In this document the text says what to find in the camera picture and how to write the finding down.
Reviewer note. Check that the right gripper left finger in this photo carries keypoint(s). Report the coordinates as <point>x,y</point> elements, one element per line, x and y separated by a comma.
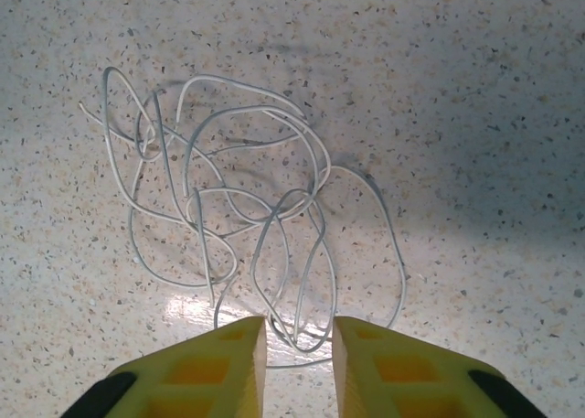
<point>192,381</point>

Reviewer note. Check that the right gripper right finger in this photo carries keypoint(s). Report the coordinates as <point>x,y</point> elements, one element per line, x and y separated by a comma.
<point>411,381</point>

